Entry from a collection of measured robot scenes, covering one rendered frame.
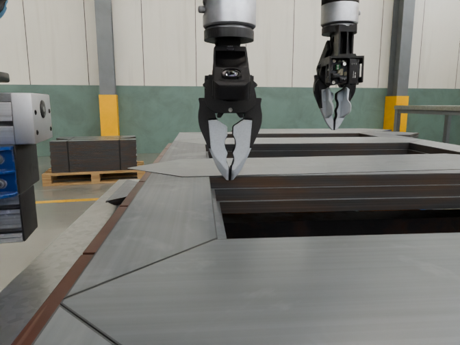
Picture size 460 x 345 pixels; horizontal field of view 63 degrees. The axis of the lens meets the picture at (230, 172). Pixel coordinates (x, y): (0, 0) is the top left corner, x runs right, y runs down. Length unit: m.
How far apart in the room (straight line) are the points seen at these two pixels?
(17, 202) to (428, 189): 0.70
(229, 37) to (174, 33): 7.20
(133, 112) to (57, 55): 1.64
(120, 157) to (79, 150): 0.48
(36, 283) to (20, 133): 0.26
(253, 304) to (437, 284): 0.11
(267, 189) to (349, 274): 0.33
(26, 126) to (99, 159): 4.20
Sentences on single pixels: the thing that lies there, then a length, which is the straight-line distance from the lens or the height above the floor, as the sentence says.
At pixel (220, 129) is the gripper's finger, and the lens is 0.54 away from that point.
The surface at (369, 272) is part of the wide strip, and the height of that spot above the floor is 0.87.
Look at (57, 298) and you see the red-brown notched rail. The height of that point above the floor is 0.83.
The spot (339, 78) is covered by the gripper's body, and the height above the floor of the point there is 1.02.
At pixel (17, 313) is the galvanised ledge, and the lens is 0.65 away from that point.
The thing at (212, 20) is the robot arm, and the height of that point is 1.08.
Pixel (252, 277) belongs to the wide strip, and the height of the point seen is 0.87.
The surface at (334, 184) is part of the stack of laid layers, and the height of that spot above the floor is 0.85.
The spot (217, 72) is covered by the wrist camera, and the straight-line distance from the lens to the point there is 0.47.
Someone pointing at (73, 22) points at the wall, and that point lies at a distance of 7.82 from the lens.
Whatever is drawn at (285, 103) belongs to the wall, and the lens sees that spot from 8.13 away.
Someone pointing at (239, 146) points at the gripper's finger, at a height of 0.92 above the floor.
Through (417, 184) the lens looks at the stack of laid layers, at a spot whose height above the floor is 0.85.
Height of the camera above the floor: 0.98
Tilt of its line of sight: 10 degrees down
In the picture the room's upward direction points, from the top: straight up
